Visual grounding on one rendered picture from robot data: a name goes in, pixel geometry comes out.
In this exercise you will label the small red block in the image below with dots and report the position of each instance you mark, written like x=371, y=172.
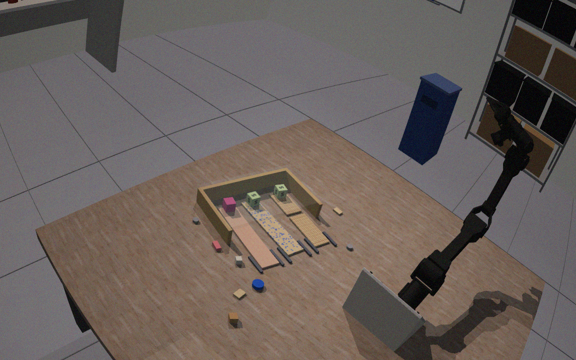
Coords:
x=216, y=245

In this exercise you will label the brown three-sided wooden frame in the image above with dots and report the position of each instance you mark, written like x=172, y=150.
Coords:
x=255, y=197

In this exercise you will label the blue short cylinder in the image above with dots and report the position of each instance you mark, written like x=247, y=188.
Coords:
x=257, y=284

